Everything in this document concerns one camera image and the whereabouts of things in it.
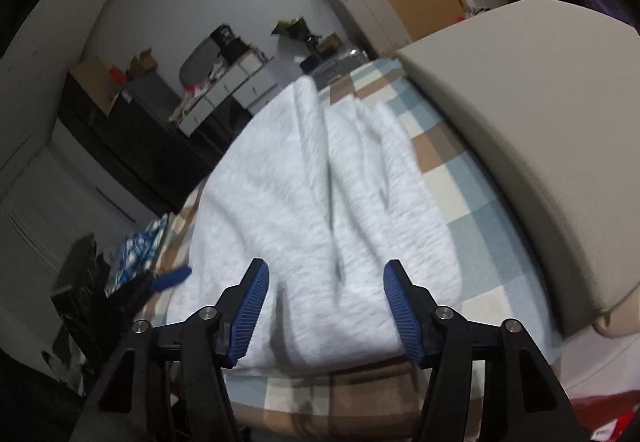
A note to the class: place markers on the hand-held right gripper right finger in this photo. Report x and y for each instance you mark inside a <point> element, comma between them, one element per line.
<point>402,317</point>

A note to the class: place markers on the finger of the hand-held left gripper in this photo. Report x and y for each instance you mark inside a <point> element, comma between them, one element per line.
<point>172,278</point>

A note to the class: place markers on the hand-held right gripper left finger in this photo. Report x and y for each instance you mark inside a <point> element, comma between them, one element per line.
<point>250,317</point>

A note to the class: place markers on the light grey sweatshirt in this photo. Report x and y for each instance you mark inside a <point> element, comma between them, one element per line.
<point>310,222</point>

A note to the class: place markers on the blue plaid cloth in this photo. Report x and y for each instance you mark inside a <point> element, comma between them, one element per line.
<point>137,252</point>

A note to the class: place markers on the dark cloth pile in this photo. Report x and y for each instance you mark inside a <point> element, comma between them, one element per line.
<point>75,272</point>

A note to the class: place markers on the checkered blanket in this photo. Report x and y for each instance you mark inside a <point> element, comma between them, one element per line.
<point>480,232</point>

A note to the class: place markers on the black cabinet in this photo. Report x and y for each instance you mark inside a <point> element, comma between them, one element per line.
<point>135,152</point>

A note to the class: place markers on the grey cabinet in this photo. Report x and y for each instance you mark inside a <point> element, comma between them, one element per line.
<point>152,95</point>

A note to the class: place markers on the pile of desk clutter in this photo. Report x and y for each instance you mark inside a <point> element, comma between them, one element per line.
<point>200,90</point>

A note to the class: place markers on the white desk with drawers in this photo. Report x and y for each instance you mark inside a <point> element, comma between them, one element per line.
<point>225,95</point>

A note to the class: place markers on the large cardboard box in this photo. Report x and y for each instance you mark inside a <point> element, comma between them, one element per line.
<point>95,82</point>

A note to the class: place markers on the arched mirror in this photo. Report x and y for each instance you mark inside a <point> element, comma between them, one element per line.
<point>197,65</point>

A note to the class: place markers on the small cardboard boxes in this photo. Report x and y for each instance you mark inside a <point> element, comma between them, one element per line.
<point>142,62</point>

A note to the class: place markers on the red bag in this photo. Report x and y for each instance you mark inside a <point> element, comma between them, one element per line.
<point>605,417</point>

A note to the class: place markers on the beige padded headboard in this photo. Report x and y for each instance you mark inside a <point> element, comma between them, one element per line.
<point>540,122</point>

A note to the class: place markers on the silver suitcase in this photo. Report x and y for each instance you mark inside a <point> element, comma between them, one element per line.
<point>340,67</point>

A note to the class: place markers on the flower bouquet dark wrapping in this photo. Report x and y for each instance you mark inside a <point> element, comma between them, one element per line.
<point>292,27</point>

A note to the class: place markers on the small brown box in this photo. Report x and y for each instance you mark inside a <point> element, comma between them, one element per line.
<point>327,44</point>

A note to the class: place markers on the white suitcase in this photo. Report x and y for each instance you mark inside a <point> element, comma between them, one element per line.
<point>370,12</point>

